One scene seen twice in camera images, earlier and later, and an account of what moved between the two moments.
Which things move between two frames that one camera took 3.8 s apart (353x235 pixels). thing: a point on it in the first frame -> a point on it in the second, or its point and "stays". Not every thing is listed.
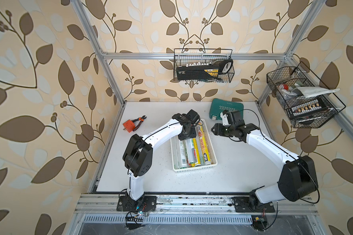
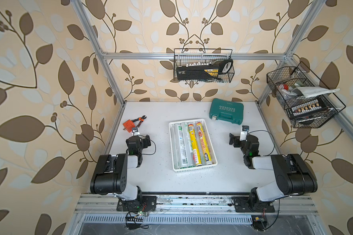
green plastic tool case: x=217 y=106 stays
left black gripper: x=195 y=131 -> x=145 y=141
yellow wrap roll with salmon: x=203 y=144 stays
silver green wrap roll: x=184 y=155 stays
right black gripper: x=218 y=129 -> x=237 y=140
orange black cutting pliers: x=141 y=119 stays
